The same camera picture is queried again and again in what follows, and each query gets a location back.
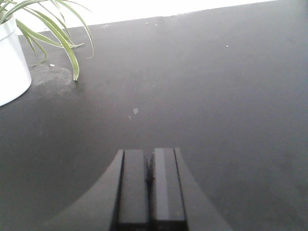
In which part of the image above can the white plant pot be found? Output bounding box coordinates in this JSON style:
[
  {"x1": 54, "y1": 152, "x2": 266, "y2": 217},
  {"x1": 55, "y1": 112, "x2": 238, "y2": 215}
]
[{"x1": 0, "y1": 16, "x2": 32, "y2": 106}]

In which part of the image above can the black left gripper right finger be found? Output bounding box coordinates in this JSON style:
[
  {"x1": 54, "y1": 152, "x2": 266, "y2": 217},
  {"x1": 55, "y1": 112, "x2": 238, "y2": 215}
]
[{"x1": 150, "y1": 148, "x2": 231, "y2": 231}]

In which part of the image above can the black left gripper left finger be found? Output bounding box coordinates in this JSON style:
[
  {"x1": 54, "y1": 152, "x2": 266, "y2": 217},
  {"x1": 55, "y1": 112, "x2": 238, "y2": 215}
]
[{"x1": 40, "y1": 150, "x2": 149, "y2": 231}]

